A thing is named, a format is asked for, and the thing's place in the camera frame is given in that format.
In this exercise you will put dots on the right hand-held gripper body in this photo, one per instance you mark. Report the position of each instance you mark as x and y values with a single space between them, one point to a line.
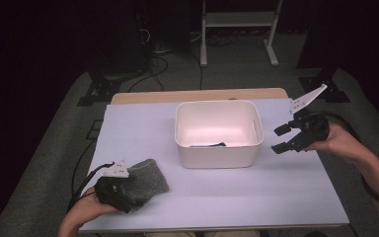
314 128

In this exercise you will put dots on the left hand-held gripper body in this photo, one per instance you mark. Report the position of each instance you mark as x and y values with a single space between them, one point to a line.
115 194

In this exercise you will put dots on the grey fluffy cloth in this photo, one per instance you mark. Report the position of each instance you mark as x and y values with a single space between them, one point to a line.
149 182

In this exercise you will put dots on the white plastic bin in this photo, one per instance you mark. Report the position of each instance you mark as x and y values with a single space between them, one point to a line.
217 158

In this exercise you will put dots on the person's left hand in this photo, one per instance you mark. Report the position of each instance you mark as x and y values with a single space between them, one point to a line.
89 209

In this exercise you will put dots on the person's right hand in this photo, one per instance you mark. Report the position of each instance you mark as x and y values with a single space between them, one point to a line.
340 143

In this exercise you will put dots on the black stand base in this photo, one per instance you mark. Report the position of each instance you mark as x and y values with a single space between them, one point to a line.
329 94
100 90

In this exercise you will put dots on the pale table sheet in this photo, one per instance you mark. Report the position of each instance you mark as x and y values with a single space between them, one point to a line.
210 197

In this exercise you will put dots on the white metal stand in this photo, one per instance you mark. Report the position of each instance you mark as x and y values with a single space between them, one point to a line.
240 19

